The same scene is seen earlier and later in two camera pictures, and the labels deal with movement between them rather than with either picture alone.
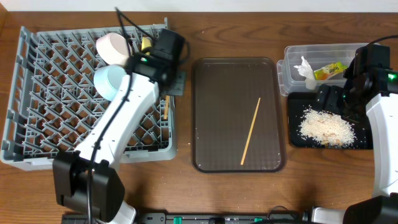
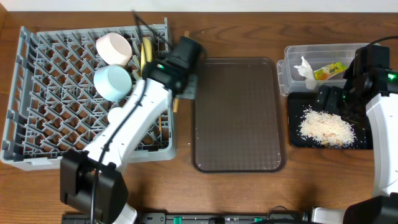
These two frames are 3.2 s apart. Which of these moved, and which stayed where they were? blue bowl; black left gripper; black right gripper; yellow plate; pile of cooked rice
Moved: black left gripper
Stayed: pile of cooked rice; black right gripper; blue bowl; yellow plate
